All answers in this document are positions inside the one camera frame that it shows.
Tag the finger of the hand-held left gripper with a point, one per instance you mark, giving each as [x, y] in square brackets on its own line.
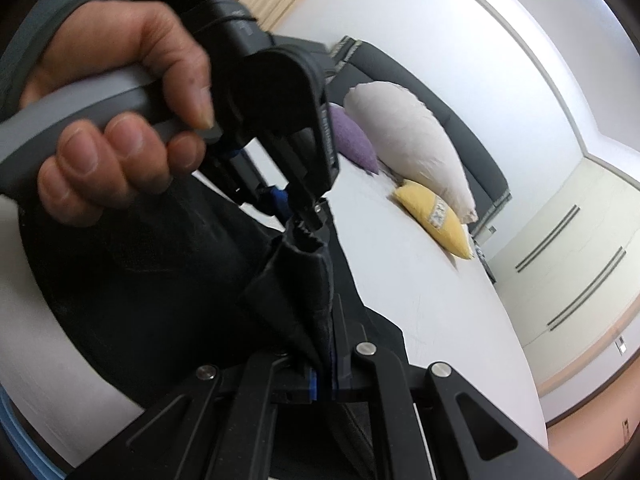
[307, 220]
[277, 202]

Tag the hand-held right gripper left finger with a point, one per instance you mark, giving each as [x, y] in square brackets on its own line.
[312, 385]

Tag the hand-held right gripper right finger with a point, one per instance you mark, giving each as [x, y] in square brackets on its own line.
[334, 389]

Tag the black denim pants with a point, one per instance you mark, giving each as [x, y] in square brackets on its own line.
[150, 285]

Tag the person's left hand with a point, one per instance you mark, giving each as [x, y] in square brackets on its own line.
[125, 35]

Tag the purple cushion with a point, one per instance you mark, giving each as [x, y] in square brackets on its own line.
[352, 140]

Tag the large white pillow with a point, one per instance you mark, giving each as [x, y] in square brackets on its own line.
[410, 145]

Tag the yellow cushion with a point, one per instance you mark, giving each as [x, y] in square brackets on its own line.
[435, 215]

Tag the bed with white sheet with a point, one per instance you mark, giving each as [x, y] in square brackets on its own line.
[425, 285]

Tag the grey upholstered headboard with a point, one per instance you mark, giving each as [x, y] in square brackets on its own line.
[450, 125]

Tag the white wardrobe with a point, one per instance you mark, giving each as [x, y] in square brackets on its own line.
[575, 260]

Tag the white wall outlet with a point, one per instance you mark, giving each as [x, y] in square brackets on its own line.
[621, 345]

